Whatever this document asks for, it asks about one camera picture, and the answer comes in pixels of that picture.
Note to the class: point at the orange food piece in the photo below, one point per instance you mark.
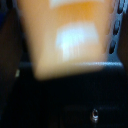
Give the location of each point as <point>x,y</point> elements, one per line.
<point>66,36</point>

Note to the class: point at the black air fryer drawer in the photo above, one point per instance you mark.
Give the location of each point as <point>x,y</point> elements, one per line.
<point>63,100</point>

